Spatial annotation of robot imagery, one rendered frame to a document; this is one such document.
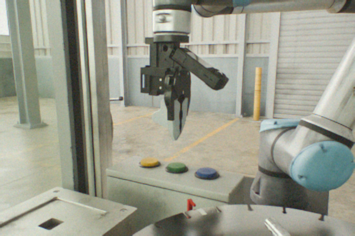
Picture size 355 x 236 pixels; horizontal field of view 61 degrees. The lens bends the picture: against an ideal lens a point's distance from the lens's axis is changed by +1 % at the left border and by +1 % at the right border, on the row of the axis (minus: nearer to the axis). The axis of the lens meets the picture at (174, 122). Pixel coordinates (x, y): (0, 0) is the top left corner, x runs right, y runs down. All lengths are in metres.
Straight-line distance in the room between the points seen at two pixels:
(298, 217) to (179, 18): 0.39
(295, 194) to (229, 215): 0.50
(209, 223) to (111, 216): 0.17
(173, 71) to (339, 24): 5.62
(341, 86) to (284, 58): 5.45
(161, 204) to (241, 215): 0.27
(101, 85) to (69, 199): 0.26
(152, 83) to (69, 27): 0.18
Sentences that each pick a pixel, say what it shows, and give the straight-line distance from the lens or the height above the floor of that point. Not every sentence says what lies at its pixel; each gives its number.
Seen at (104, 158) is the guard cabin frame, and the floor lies 0.91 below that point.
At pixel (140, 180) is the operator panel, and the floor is 0.89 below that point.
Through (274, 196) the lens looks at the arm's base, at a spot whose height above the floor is 0.78.
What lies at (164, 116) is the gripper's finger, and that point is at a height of 1.02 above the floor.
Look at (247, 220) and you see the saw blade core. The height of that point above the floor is 0.95.
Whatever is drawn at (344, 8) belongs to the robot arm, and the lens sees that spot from 0.87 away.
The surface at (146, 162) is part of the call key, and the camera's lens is 0.67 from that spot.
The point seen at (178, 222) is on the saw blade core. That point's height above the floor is 0.95.
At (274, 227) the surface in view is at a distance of 0.27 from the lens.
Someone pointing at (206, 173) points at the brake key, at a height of 0.91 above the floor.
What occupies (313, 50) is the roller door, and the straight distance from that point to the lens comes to 6.10.
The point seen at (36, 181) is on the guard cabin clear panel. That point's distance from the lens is 0.62.
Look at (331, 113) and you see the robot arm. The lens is 0.71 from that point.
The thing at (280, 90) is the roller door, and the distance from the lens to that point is 6.18.
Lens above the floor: 1.13
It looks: 12 degrees down
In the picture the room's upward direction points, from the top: straight up
